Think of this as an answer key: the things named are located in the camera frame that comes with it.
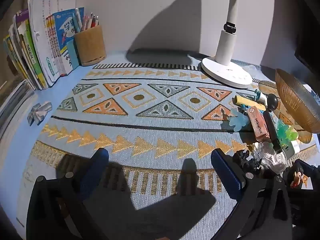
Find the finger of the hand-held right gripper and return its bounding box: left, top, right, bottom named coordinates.
left=292, top=159, right=320, bottom=178

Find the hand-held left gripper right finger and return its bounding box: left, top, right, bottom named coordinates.
left=211, top=148, right=293, bottom=240

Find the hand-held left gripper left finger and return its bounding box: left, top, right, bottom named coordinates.
left=26, top=147, right=110, bottom=240

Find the small red orange figure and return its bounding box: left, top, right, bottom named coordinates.
left=290, top=170, right=309, bottom=188

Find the black toy figure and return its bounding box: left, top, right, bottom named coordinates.
left=232, top=149, right=262, bottom=174

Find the small white box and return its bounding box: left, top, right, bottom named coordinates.
left=285, top=140, right=300, bottom=159

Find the green flower toy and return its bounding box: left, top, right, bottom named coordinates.
left=286, top=126, right=299, bottom=143

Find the teal flower toy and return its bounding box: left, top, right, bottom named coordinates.
left=276, top=120, right=288, bottom=140

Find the blue flower toy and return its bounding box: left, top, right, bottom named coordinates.
left=227, top=109, right=249, bottom=132

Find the black bar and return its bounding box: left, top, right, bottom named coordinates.
left=262, top=110, right=283, bottom=153

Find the pink eraser box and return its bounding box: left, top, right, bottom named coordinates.
left=246, top=106, right=272, bottom=142

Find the amber ribbed glass bowl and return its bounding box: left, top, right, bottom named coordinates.
left=275, top=69, right=320, bottom=133

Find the yellow marker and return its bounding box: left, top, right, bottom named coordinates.
left=234, top=95, right=267, bottom=111

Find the black ball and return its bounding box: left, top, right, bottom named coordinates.
left=266, top=94, right=279, bottom=111

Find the patterned woven mat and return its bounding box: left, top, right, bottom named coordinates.
left=16, top=62, right=320, bottom=240

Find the white desk lamp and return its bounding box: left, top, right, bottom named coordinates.
left=201, top=0, right=253, bottom=88

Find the stack of magazines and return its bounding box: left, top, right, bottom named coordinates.
left=0, top=80, right=35, bottom=130

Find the clear plastic piece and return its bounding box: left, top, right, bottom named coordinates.
left=244, top=64, right=260, bottom=74

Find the light blue eraser block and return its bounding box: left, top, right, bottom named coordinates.
left=66, top=39, right=81, bottom=68

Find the wooden pen cup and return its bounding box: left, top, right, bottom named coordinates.
left=74, top=25, right=107, bottom=67

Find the black monitor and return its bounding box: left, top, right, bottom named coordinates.
left=294, top=0, right=320, bottom=67

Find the row of upright books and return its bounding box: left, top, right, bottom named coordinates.
left=3, top=0, right=85, bottom=90

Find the bunch of pens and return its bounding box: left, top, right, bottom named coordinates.
left=72, top=8, right=100, bottom=32

